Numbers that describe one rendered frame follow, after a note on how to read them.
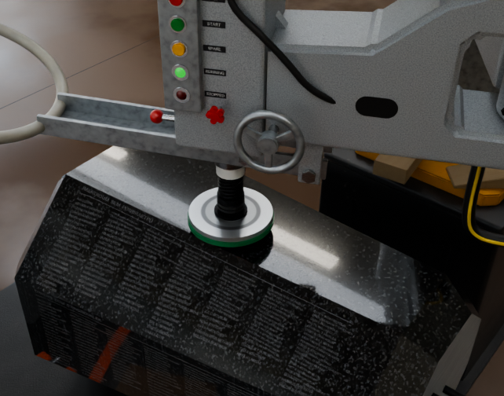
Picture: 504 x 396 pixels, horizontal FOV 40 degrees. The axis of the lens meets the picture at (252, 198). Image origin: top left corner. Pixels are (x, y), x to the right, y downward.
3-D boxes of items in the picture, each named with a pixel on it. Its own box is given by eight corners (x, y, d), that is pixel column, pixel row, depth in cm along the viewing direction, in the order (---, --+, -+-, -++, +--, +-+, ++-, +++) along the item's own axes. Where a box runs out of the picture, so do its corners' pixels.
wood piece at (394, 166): (397, 142, 216) (400, 128, 213) (428, 152, 212) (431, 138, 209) (371, 174, 203) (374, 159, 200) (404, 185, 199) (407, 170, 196)
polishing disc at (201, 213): (249, 252, 164) (249, 248, 164) (173, 225, 172) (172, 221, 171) (286, 203, 180) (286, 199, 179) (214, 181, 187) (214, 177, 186)
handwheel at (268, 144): (308, 155, 152) (313, 94, 143) (301, 181, 144) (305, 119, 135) (242, 146, 154) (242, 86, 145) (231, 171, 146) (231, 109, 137)
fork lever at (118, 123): (334, 143, 168) (336, 125, 165) (323, 189, 153) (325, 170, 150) (67, 102, 178) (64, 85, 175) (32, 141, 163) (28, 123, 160)
